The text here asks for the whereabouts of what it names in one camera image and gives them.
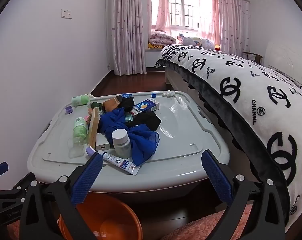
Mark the dark green cloth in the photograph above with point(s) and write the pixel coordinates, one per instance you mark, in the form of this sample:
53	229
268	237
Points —
97	104

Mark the white pill bottle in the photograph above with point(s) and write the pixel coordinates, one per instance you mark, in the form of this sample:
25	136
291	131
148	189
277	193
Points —
121	142

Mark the pink sheer curtain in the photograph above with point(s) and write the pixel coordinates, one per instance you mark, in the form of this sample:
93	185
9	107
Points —
161	7

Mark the dotted pink curtain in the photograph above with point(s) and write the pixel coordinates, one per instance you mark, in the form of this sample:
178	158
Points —
128	30
232	17

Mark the white framed window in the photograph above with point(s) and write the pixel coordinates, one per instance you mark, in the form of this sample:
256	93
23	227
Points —
184	5

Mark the grey plastic storage box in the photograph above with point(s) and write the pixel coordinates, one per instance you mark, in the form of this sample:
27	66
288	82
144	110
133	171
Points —
181	140

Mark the orange plastic basin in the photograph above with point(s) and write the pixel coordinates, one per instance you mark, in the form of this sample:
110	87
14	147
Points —
110	217

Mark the large black sock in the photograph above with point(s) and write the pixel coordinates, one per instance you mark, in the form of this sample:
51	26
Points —
147	121

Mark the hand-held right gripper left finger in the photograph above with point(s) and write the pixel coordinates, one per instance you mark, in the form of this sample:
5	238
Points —
87	177

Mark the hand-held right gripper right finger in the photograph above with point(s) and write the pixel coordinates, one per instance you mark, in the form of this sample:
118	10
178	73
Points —
217	177

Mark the white power bank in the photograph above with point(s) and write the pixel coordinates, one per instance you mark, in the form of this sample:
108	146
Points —
103	143

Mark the blue sachet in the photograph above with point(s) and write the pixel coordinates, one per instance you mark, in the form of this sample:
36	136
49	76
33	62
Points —
127	95

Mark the small black sock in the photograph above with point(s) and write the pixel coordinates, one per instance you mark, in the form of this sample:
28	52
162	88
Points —
127	103

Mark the clear plastic film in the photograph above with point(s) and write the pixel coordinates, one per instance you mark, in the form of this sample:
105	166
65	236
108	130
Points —
181	102

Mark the white toothpaste tube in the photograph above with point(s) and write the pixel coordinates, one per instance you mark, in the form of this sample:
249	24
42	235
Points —
121	163

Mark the pile of soft bedding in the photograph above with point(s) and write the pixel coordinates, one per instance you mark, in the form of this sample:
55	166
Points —
196	41

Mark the small pink item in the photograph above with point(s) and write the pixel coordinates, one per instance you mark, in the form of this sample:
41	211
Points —
87	119

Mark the blue cardboard box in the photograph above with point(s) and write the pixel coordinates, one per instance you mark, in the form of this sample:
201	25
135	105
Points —
146	106

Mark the crumpled white tissue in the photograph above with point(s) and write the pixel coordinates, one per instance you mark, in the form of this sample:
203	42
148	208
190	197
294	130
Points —
169	93

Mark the wooden box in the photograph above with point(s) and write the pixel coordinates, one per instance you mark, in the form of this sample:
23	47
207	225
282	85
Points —
93	130

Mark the green bottle with white label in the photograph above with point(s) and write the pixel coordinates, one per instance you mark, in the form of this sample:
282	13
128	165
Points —
78	100

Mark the folded pink quilt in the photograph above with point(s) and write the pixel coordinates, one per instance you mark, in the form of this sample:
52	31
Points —
162	38

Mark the white wall switch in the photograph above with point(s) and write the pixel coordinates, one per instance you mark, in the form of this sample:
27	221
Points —
66	14

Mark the white headboard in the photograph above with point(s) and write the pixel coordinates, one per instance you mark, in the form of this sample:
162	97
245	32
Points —
286	55

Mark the light green plastic bottle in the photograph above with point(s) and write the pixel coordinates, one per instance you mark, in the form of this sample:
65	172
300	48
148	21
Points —
79	132

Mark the wooden chair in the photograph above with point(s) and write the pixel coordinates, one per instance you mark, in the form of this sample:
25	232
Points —
256	55

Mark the yellow striped cushion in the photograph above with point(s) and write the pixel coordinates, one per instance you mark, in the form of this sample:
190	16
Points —
156	46

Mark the orange sock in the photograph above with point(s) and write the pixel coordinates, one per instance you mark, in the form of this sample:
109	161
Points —
112	103

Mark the blue scarf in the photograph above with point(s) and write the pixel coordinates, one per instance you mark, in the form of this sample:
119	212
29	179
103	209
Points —
141	142

